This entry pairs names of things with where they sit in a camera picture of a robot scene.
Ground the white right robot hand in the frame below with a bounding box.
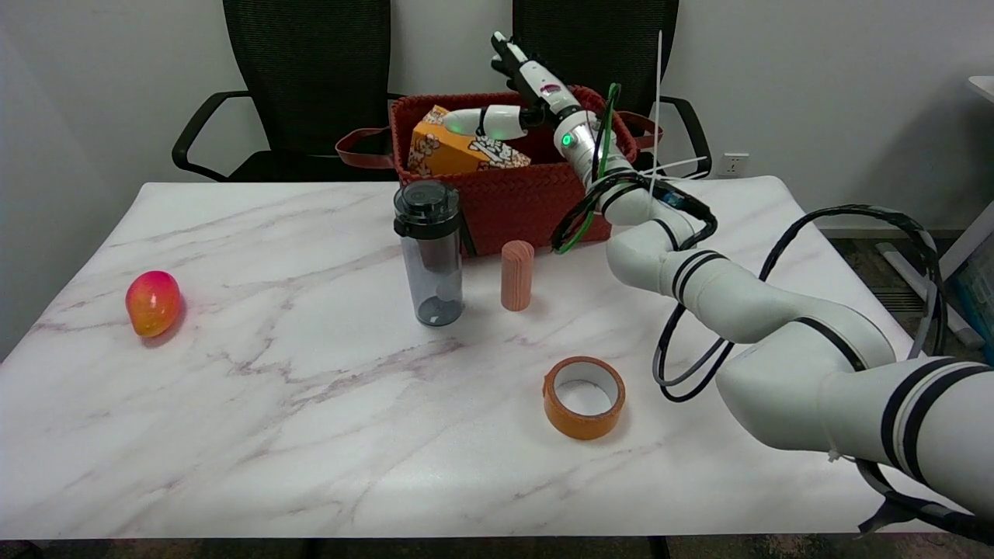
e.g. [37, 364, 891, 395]
[443, 31, 582, 142]

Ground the orange popcorn box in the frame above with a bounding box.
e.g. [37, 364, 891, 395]
[408, 105, 533, 178]

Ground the brown woven storage basket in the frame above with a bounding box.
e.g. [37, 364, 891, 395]
[335, 85, 664, 257]

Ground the black mesh office chair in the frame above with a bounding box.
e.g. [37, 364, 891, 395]
[512, 0, 713, 181]
[172, 0, 403, 183]

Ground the pink wooden cylinder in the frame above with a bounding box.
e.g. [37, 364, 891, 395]
[500, 240, 536, 312]

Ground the clear bottle with black lid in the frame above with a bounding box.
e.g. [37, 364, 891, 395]
[393, 179, 466, 328]

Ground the orange tape roll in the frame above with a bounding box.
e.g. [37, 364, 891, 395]
[542, 356, 627, 441]

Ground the red yellow toy mango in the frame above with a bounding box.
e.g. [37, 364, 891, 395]
[125, 270, 183, 339]

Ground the green robot cable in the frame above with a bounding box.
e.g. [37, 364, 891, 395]
[557, 82, 623, 255]

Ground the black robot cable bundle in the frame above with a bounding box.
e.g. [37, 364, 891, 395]
[550, 111, 994, 546]

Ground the white desk frame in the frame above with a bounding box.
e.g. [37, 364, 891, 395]
[876, 75, 994, 349]

